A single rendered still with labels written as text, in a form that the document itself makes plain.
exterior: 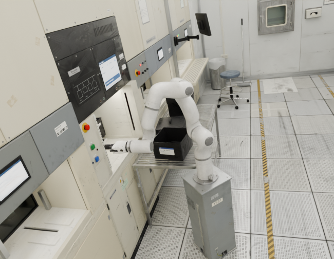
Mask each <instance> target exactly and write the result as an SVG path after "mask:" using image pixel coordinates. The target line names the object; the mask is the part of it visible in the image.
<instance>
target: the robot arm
mask: <svg viewBox="0 0 334 259"><path fill-rule="evenodd" d="M193 92H194V87H193V85H192V84H191V83H190V82H188V81H186V80H183V79H181V78H173V79H171V80H170V81H169V82H159V83H156V84H154V85H153V86H152V87H151V88H150V90H149V93H148V96H147V100H146V104H145V107H144V111H143V115H142V119H141V127H142V128H143V129H144V132H143V137H142V140H129V141H117V142H116V143H114V144H105V146H104V147H105V149H106V150H110V152H113V154H123V153H127V152H128V153H152V152H153V148H154V145H153V141H154V137H155V122H156V119H157V115H158V112H159V108H160V104H161V101H162V99H164V98H173V99H175V100H176V102H177V103H178V105H179V106H180V108H181V110H182V112H183V115H184V117H185V120H186V127H187V133H188V135H189V137H190V138H191V139H192V140H193V141H195V142H196V143H197V145H198V147H197V148H196V149H195V150H194V156H195V162H196V169H197V171H196V172H195V173H194V175H193V179H194V181H195V182H196V183H198V184H204V185H206V184H211V183H214V182H215V181H216V180H217V179H218V173H217V172H216V171H215V170H213V167H212V158H211V147H212V146H213V144H214V142H215V140H214V136H213V134H212V133H211V132H210V131H209V130H207V129H206V128H204V127H203V126H202V125H201V124H200V122H199V112H198V109H197V106H196V104H195V102H194V100H193V99H192V97H191V95H192V94H193Z"/></svg>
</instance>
